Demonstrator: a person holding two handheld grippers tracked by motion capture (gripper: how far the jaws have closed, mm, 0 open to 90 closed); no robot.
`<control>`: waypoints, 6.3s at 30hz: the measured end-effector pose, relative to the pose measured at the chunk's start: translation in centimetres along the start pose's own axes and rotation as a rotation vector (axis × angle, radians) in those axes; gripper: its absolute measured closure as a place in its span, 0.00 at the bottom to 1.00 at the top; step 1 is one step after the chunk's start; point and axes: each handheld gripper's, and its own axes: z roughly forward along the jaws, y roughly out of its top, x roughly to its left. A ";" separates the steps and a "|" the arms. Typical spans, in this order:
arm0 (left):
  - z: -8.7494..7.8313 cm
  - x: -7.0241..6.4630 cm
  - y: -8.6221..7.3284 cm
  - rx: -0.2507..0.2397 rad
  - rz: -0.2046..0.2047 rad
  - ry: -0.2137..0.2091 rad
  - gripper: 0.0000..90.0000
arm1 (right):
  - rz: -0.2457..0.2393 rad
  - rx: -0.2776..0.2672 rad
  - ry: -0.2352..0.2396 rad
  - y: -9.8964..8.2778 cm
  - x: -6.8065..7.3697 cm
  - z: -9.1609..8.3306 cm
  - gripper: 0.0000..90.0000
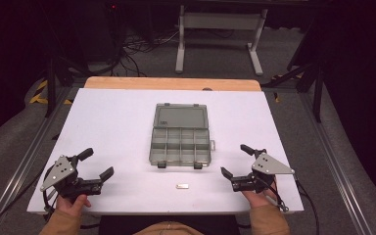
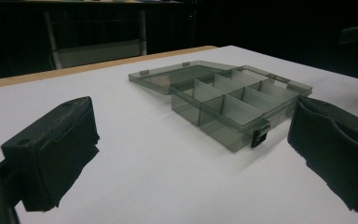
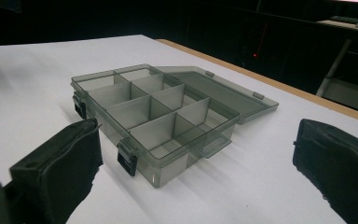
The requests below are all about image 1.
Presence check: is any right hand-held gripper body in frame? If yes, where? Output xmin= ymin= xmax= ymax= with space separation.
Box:
xmin=230 ymin=149 xmax=296 ymax=193

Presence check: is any aluminium rail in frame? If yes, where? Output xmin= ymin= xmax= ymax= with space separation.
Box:
xmin=298 ymin=92 xmax=373 ymax=235
xmin=0 ymin=87 xmax=80 ymax=235

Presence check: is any white metal stand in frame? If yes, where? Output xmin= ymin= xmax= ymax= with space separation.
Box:
xmin=174 ymin=4 xmax=269 ymax=77

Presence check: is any dark computer tower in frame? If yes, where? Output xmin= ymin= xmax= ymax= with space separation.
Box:
xmin=86 ymin=0 xmax=126 ymax=63

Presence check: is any person's right hand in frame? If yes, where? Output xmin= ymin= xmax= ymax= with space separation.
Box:
xmin=241 ymin=181 xmax=279 ymax=210

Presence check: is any white board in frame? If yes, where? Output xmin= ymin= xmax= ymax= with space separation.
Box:
xmin=26 ymin=87 xmax=306 ymax=216

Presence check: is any person's left hand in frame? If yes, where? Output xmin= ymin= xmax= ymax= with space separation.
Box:
xmin=56 ymin=194 xmax=92 ymax=216

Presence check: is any yellow and black floor tape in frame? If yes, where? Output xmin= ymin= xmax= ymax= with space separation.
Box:
xmin=28 ymin=79 xmax=73 ymax=106

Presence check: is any clear plastic compartment box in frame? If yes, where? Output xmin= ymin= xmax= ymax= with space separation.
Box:
xmin=148 ymin=103 xmax=216 ymax=170

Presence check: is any hand-held gripper cable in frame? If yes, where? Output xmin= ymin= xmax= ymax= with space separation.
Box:
xmin=41 ymin=164 xmax=60 ymax=223
xmin=263 ymin=175 xmax=321 ymax=235

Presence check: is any person's torso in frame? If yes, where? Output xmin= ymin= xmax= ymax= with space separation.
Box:
xmin=132 ymin=221 xmax=208 ymax=235

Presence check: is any left hand-held gripper cable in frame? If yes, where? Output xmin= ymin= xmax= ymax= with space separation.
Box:
xmin=41 ymin=164 xmax=60 ymax=223

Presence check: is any bundle of black floor cables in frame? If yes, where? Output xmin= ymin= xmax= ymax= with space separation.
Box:
xmin=109 ymin=27 xmax=181 ymax=78

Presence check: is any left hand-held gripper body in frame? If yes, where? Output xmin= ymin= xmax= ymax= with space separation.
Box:
xmin=39 ymin=155 xmax=104 ymax=200

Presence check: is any right hand-held gripper cable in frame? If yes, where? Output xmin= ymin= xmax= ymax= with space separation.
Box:
xmin=263 ymin=175 xmax=321 ymax=235

